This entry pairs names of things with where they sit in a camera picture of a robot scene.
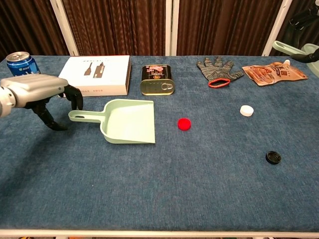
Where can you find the orange spout pouch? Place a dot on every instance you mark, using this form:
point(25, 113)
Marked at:
point(271, 73)

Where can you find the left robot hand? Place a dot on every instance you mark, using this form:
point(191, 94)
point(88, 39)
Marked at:
point(35, 87)

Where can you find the white bottle cap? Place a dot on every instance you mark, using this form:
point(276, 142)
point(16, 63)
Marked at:
point(247, 110)

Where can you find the white flat product box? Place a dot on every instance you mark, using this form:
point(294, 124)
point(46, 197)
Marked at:
point(99, 74)

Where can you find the red bottle cap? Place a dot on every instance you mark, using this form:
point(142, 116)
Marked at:
point(184, 124)

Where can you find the black bottle cap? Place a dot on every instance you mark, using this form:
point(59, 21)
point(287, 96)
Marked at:
point(273, 157)

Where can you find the mint green hand broom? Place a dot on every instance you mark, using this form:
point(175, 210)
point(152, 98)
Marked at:
point(286, 47)

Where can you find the blue felt table cover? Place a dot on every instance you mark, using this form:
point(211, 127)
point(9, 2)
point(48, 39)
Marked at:
point(159, 186)

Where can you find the blue drink can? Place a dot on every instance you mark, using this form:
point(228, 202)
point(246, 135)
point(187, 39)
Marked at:
point(22, 66)

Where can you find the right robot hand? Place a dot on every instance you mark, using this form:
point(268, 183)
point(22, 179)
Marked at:
point(305, 16)

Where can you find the mint green dustpan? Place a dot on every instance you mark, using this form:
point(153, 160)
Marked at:
point(129, 122)

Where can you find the grey knit work glove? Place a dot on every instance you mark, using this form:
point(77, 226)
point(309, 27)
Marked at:
point(215, 69)

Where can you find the black gold food tin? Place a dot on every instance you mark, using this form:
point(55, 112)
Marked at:
point(157, 83)

